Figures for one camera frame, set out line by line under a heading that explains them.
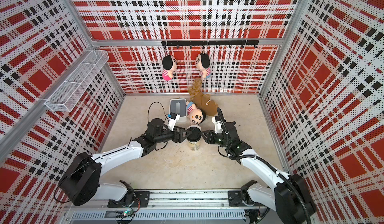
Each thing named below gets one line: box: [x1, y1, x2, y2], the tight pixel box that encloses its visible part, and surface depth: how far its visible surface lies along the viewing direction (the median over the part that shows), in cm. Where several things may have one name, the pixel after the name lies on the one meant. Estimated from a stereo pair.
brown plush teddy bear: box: [188, 79, 219, 116], surface depth 106 cm
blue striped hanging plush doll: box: [195, 53, 212, 79], surface depth 97 cm
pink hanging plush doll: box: [162, 55, 177, 81], surface depth 98 cm
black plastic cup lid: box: [187, 126, 202, 142], surface depth 79 cm
